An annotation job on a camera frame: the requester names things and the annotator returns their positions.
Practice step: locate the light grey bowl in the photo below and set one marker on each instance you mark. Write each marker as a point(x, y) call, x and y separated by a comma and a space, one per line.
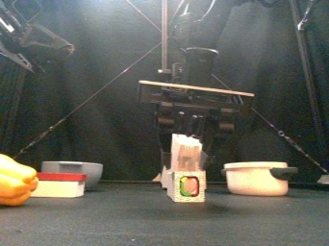
point(87, 171)

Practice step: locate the yellow block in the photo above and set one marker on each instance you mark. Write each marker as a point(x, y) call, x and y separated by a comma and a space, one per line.
point(15, 181)

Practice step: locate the grey metal frame bracket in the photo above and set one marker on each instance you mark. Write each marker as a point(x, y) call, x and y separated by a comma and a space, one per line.
point(324, 179)

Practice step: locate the pink block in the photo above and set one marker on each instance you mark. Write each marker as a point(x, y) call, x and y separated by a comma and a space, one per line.
point(58, 185)

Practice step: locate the slanted black frame strut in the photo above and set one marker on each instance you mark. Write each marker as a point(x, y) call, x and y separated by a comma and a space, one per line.
point(307, 80)

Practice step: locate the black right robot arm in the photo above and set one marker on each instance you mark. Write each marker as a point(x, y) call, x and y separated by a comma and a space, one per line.
point(201, 38)

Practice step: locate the white block with food print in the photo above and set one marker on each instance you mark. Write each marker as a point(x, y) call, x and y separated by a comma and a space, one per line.
point(189, 187)

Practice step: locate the vertical metal frame pole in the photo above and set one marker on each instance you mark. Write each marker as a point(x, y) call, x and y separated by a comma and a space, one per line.
point(165, 32)

